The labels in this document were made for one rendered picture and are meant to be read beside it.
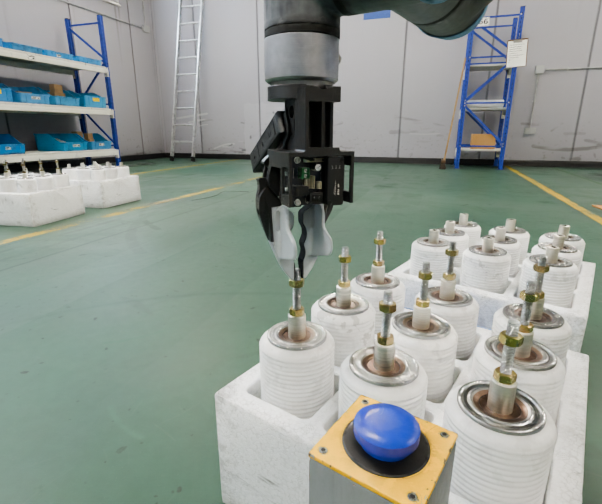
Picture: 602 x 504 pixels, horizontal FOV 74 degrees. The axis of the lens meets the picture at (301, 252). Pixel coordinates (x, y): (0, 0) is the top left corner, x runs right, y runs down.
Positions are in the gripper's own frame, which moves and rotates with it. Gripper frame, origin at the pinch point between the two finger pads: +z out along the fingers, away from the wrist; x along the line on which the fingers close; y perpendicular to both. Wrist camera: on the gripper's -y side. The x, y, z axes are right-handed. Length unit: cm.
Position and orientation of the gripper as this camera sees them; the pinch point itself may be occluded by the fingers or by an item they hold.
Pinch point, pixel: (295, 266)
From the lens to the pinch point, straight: 48.9
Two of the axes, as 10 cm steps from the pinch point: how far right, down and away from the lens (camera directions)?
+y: 3.9, 2.6, -8.8
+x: 9.2, -1.1, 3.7
